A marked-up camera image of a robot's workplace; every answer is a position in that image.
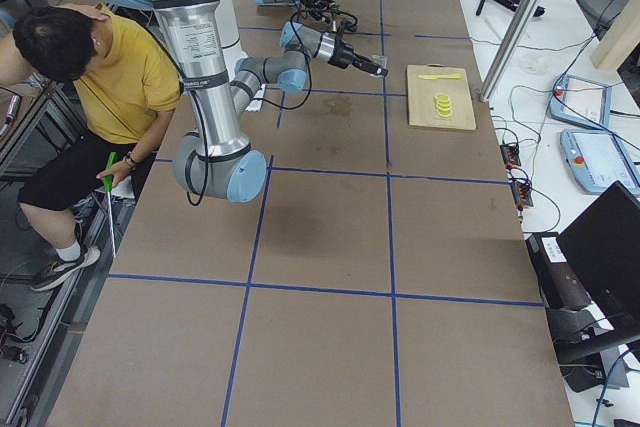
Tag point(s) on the bamboo cutting board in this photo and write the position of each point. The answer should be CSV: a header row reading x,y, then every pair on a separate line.
x,y
421,102

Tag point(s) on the yellow plastic knife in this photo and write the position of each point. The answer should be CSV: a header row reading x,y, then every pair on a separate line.
x,y
452,76

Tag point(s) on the crumpled white plastic wrap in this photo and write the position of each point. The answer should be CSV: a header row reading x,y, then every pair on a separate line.
x,y
535,64

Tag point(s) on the upper orange circuit board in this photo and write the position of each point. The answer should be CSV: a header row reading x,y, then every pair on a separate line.
x,y
511,155

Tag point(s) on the orange circuit board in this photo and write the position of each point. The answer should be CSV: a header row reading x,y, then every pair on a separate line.
x,y
522,193
511,155

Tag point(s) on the lower orange circuit board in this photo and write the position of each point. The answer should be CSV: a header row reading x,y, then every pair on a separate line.
x,y
522,193

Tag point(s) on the upper blue teach pendant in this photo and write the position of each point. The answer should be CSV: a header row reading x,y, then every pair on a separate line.
x,y
581,102

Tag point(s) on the blue teach pendant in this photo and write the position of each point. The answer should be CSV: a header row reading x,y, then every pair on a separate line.
x,y
597,159
581,102

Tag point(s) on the person in yellow shirt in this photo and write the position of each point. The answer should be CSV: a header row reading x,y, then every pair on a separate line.
x,y
128,89

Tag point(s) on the lower blue teach pendant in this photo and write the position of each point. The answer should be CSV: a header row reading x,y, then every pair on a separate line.
x,y
597,159

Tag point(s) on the black computer monitor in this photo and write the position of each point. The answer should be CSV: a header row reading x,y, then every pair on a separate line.
x,y
601,247

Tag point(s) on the black desktop box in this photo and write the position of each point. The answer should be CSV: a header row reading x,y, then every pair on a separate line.
x,y
560,285

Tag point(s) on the green handled scissors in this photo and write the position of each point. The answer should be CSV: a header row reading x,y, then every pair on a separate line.
x,y
107,183

